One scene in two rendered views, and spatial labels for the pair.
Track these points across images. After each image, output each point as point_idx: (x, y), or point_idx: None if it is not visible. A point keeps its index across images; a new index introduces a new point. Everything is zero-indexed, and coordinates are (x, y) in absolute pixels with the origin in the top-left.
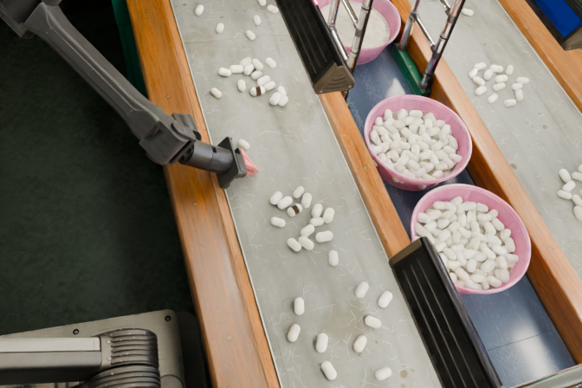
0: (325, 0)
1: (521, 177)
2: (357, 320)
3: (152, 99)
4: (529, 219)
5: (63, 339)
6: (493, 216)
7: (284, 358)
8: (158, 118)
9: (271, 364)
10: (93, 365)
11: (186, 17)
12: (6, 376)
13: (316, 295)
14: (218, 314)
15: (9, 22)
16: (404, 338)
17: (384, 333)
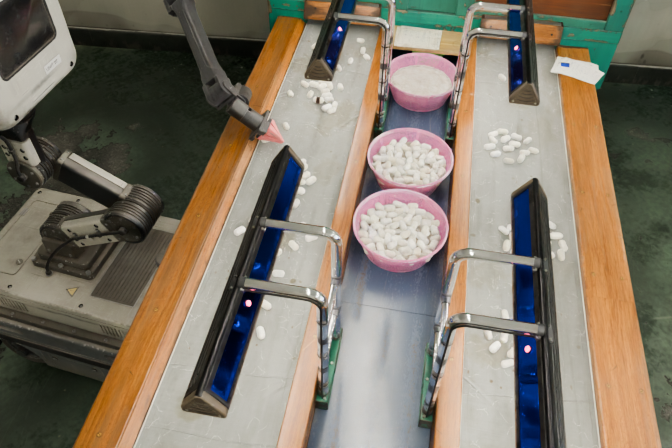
0: (411, 61)
1: (478, 209)
2: (285, 242)
3: (246, 84)
4: (456, 231)
5: (107, 173)
6: (432, 223)
7: (225, 242)
8: (216, 73)
9: (214, 240)
10: (115, 193)
11: (304, 48)
12: (70, 176)
13: None
14: (201, 202)
15: (166, 3)
16: (308, 263)
17: (298, 256)
